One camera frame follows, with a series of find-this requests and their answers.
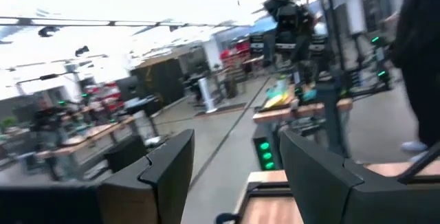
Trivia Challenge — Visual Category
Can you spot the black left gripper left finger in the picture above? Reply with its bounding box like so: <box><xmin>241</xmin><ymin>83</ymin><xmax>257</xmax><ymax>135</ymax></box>
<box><xmin>98</xmin><ymin>128</ymin><xmax>196</xmax><ymax>224</ymax></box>

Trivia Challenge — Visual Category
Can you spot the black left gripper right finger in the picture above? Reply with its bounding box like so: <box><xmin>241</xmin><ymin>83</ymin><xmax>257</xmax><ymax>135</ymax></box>
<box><xmin>278</xmin><ymin>130</ymin><xmax>377</xmax><ymax>224</ymax></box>

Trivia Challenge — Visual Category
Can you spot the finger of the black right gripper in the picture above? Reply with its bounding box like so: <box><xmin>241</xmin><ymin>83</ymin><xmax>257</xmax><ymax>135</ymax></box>
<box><xmin>309</xmin><ymin>34</ymin><xmax>327</xmax><ymax>52</ymax></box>
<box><xmin>247</xmin><ymin>34</ymin><xmax>265</xmax><ymax>54</ymax></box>

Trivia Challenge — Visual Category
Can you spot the red shelf rack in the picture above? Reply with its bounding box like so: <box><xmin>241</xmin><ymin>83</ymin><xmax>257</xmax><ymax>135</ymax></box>
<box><xmin>219</xmin><ymin>40</ymin><xmax>251</xmax><ymax>67</ymax></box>

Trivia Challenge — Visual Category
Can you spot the black bin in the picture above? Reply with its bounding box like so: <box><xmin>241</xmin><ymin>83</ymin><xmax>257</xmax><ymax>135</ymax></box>
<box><xmin>223</xmin><ymin>78</ymin><xmax>239</xmax><ymax>100</ymax></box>

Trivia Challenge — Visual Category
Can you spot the black box with green lights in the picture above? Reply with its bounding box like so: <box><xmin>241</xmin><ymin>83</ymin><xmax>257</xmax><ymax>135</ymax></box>
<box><xmin>252</xmin><ymin>133</ymin><xmax>283</xmax><ymax>172</ymax></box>

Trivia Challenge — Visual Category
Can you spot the wooden workbench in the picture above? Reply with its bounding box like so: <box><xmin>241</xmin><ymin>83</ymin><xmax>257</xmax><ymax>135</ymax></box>
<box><xmin>34</xmin><ymin>115</ymin><xmax>138</xmax><ymax>180</ymax></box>
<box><xmin>252</xmin><ymin>98</ymin><xmax>354</xmax><ymax>156</ymax></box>

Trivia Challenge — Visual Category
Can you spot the white tower fan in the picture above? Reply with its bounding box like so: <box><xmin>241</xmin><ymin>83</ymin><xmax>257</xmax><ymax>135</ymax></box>
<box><xmin>197</xmin><ymin>76</ymin><xmax>218</xmax><ymax>114</ymax></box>

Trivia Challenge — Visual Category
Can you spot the black partition panel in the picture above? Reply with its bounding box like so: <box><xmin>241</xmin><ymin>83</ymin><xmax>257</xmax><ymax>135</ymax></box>
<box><xmin>132</xmin><ymin>57</ymin><xmax>185</xmax><ymax>107</ymax></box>

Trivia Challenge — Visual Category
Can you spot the standing person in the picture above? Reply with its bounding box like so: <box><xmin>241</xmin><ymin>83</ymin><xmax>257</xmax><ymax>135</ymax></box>
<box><xmin>381</xmin><ymin>0</ymin><xmax>440</xmax><ymax>163</ymax></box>

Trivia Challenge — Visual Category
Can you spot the black rig post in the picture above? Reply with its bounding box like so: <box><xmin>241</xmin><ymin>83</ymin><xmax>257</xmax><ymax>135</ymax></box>
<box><xmin>318</xmin><ymin>0</ymin><xmax>340</xmax><ymax>80</ymax></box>

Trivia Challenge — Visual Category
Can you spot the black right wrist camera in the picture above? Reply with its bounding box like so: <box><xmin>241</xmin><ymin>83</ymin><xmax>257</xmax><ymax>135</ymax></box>
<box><xmin>274</xmin><ymin>2</ymin><xmax>300</xmax><ymax>29</ymax></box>

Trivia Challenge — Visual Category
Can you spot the black hook on table frame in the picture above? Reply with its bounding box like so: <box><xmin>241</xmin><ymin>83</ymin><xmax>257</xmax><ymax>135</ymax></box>
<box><xmin>215</xmin><ymin>212</ymin><xmax>241</xmax><ymax>224</ymax></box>

